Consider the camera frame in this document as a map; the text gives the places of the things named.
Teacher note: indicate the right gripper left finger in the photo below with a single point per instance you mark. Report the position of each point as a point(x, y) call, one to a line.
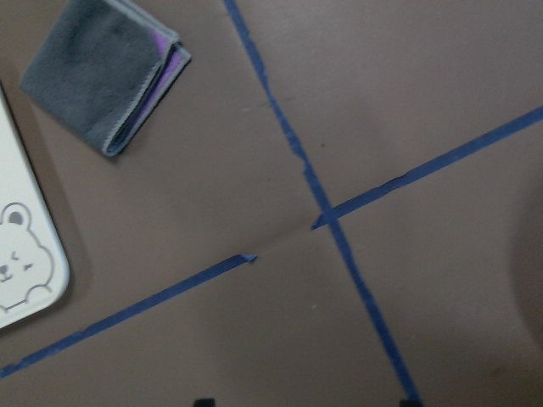
point(206, 402)

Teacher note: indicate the cream bear tray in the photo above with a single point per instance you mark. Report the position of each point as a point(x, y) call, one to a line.
point(34, 268)

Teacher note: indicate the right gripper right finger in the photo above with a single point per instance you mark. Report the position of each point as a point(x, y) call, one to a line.
point(409, 403)

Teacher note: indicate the grey folded cloth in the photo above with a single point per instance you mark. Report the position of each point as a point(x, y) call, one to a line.
point(103, 69)

